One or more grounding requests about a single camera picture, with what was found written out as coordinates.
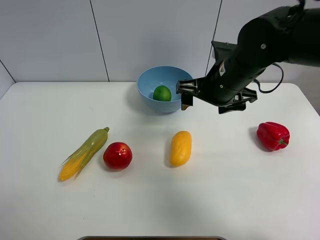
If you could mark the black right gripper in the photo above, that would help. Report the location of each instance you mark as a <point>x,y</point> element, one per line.
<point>225,85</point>

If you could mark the green lime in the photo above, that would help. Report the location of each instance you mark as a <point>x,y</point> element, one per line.
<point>162,94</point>

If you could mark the yellow mango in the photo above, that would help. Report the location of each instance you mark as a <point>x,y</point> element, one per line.
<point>181,148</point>

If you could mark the red apple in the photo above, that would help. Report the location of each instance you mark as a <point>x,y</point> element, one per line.
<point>117,156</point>

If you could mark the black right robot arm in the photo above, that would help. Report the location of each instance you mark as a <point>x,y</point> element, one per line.
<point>288,34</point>

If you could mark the blue plastic bowl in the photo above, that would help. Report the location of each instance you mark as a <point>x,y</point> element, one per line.
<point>161,75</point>

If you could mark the red bell pepper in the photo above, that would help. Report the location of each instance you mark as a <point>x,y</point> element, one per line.
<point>273,136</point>

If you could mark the corn cob with husk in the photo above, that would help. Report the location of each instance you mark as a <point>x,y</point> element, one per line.
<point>77,161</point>

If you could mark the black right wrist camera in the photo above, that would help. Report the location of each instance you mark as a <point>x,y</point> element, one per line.
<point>221,50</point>

